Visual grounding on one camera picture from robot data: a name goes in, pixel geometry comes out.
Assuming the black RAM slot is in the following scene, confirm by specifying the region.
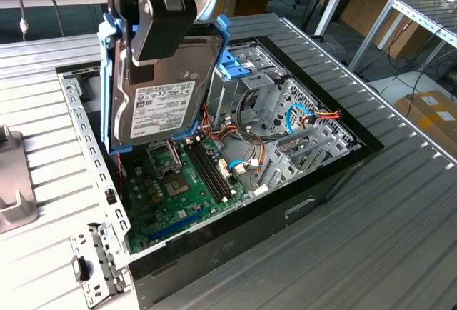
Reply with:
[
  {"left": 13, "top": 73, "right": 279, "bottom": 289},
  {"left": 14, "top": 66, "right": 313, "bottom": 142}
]
[
  {"left": 183, "top": 142, "right": 228, "bottom": 204},
  {"left": 195, "top": 141, "right": 237, "bottom": 195},
  {"left": 187, "top": 142, "right": 231, "bottom": 201},
  {"left": 191, "top": 141, "right": 233, "bottom": 198}
]

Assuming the large brown cardboard sheet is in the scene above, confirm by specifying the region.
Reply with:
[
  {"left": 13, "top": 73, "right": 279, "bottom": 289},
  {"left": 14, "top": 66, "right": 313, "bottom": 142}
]
[{"left": 338, "top": 0, "right": 433, "bottom": 59}]

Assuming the red orange yellow wire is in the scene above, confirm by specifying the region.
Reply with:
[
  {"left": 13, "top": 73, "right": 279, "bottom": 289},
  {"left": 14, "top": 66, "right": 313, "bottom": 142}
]
[{"left": 301, "top": 108, "right": 343, "bottom": 128}]

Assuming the yellow brown cardboard box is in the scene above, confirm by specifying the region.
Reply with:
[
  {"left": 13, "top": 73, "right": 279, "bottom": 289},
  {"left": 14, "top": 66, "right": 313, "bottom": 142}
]
[{"left": 393, "top": 89, "right": 457, "bottom": 156}]

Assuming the blue plastic latch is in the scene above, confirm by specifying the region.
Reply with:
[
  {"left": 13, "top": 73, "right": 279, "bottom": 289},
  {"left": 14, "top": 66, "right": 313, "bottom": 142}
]
[
  {"left": 217, "top": 52, "right": 239, "bottom": 72},
  {"left": 225, "top": 64, "right": 251, "bottom": 80}
]

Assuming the white frame slat table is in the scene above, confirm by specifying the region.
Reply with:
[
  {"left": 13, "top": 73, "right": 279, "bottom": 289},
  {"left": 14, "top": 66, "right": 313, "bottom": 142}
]
[{"left": 348, "top": 0, "right": 457, "bottom": 72}]

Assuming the long blue wire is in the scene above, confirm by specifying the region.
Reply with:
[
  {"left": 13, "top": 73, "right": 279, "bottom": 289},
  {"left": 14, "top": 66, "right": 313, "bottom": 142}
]
[{"left": 284, "top": 103, "right": 317, "bottom": 135}]

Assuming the black open PC case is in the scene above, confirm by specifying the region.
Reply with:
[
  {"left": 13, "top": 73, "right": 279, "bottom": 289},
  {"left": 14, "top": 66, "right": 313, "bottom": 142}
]
[{"left": 55, "top": 34, "right": 386, "bottom": 310}]

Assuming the CPU socket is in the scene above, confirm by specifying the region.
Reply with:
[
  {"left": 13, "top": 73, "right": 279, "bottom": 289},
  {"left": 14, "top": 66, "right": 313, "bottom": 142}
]
[{"left": 161, "top": 170, "right": 191, "bottom": 199}]

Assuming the metal socket cover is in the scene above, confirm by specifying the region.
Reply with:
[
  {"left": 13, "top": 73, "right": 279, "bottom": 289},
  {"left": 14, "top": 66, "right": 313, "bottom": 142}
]
[{"left": 145, "top": 142, "right": 182, "bottom": 179}]

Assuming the metal slot bracket flap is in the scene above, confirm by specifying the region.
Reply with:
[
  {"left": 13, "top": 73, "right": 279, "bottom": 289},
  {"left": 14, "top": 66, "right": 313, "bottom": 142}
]
[{"left": 69, "top": 221, "right": 132, "bottom": 308}]

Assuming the grey metal drive cage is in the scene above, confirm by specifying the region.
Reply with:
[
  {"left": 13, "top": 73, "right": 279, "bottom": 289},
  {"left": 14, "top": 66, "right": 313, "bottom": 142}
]
[{"left": 206, "top": 47, "right": 288, "bottom": 127}]

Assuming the hard disk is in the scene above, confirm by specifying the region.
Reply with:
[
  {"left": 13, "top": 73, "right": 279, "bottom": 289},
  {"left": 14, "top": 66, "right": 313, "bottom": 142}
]
[{"left": 96, "top": 12, "right": 230, "bottom": 156}]

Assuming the red orange wire bundle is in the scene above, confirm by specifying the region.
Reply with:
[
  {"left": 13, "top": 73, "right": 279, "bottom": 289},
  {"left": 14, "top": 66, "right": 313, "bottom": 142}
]
[{"left": 199, "top": 104, "right": 240, "bottom": 145}]

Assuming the grey parts rack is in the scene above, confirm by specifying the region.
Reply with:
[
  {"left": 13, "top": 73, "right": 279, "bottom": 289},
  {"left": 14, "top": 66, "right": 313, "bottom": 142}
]
[{"left": 0, "top": 124, "right": 39, "bottom": 235}]

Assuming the metal disk bay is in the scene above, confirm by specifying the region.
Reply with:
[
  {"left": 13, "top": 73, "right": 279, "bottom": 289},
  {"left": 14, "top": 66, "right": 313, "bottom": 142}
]
[{"left": 251, "top": 76, "right": 363, "bottom": 196}]

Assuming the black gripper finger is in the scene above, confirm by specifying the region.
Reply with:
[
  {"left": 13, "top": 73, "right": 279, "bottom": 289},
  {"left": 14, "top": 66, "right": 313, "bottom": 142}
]
[{"left": 127, "top": 0, "right": 198, "bottom": 84}]

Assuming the black cable silver connector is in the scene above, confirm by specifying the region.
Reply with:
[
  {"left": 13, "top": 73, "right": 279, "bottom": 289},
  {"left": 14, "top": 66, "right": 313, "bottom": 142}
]
[{"left": 12, "top": 0, "right": 30, "bottom": 42}]

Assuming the short blue wire white plug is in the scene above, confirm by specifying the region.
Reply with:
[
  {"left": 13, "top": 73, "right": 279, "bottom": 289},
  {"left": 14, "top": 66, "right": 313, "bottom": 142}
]
[{"left": 227, "top": 159, "right": 248, "bottom": 176}]

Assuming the thin coloured wire bundle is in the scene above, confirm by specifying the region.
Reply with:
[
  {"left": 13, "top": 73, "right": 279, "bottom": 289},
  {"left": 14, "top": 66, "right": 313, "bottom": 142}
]
[{"left": 246, "top": 134, "right": 267, "bottom": 186}]

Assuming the green motherboard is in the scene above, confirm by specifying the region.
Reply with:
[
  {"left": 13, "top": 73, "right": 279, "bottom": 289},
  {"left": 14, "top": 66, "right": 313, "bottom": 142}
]
[{"left": 123, "top": 138, "right": 253, "bottom": 256}]

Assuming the blue expansion slot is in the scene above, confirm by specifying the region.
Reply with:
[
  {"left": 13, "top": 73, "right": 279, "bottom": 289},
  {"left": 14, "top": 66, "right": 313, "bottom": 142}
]
[{"left": 146, "top": 206, "right": 208, "bottom": 244}]

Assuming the black wire bundle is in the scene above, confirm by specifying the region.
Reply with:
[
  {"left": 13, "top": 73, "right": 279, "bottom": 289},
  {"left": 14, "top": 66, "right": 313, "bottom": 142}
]
[{"left": 235, "top": 86, "right": 288, "bottom": 146}]

